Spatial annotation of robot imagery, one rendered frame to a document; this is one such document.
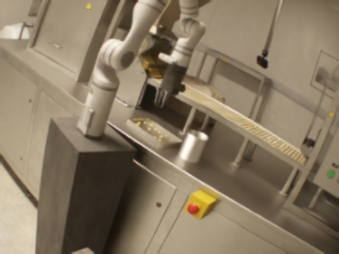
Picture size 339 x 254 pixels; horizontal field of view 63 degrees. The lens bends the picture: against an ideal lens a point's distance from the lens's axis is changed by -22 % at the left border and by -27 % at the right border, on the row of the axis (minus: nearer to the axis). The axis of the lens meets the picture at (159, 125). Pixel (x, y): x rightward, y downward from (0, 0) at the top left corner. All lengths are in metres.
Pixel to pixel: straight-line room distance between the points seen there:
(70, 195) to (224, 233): 0.54
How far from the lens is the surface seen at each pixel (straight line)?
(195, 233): 1.23
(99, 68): 1.12
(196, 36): 1.30
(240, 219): 1.13
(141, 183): 1.29
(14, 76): 2.02
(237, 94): 5.43
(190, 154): 1.25
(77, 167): 1.08
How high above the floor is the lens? 1.27
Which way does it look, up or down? 19 degrees down
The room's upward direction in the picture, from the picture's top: 20 degrees clockwise
